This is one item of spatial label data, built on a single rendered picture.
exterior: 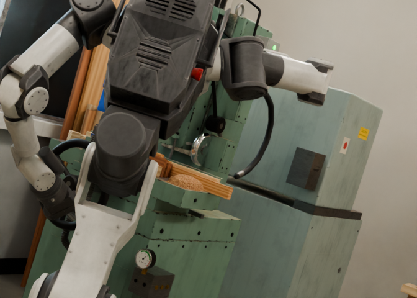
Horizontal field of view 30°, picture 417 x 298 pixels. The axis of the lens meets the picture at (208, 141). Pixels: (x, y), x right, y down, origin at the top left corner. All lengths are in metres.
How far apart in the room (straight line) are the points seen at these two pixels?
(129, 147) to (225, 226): 1.22
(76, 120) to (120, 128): 2.36
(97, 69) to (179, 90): 2.30
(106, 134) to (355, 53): 3.31
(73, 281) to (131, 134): 0.37
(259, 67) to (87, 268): 0.67
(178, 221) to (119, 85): 0.85
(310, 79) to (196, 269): 0.96
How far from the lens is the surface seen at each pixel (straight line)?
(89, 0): 2.04
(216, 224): 2.83
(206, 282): 2.92
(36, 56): 2.03
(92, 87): 4.13
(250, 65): 2.03
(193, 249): 2.76
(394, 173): 4.71
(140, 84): 1.86
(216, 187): 2.57
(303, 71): 2.15
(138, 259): 2.46
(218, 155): 2.76
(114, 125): 1.75
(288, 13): 5.15
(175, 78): 1.86
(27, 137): 2.10
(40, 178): 2.16
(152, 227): 2.51
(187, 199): 2.47
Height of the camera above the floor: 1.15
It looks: 2 degrees down
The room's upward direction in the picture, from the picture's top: 17 degrees clockwise
